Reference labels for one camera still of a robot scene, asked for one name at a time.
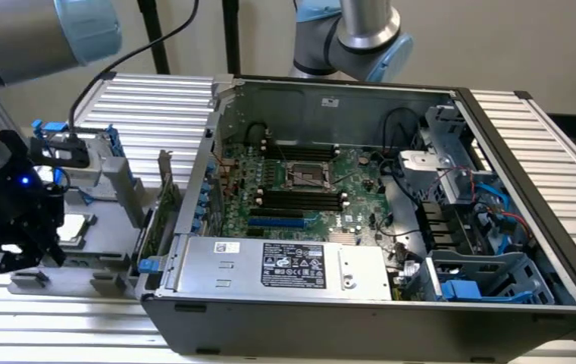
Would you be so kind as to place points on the black open PC case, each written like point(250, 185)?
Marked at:
point(318, 333)

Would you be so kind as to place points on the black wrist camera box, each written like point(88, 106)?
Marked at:
point(60, 151)

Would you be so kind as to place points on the CPU socket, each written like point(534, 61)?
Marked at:
point(308, 173)

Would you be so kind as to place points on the blue disk carrier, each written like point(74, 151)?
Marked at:
point(462, 291)

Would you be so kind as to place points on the blue case latch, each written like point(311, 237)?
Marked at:
point(148, 264)

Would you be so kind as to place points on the black fan shroud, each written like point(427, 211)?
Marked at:
point(442, 227)

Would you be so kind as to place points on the silver chipset heat sink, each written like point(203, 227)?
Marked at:
point(343, 238)

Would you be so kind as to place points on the green graphics card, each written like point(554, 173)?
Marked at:
point(167, 197)

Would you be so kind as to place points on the blue expansion slot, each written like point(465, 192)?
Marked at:
point(275, 222)

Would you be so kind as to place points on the disk in blue carrier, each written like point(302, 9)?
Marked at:
point(96, 163)

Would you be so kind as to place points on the green motherboard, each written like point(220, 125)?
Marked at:
point(359, 186)

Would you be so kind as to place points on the silver power supply unit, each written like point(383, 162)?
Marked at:
point(227, 277)

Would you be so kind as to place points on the black stand pole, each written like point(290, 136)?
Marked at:
point(156, 38)
point(231, 38)

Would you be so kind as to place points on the short black expansion slot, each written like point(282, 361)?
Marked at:
point(256, 233)

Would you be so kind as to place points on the grey parts rack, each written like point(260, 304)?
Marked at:
point(116, 182)

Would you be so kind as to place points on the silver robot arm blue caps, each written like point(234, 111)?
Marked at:
point(15, 45)

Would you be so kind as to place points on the silver metal disk bay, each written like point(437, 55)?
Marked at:
point(450, 151)

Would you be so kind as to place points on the black RAM slot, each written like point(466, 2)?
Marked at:
point(298, 207)
point(300, 149)
point(298, 202)
point(300, 146)
point(298, 192)
point(300, 153)
point(298, 197)

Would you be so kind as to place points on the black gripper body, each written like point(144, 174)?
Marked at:
point(20, 204)

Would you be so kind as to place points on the silver CPU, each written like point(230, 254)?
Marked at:
point(78, 227)

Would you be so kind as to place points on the black flat box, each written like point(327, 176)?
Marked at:
point(571, 125)

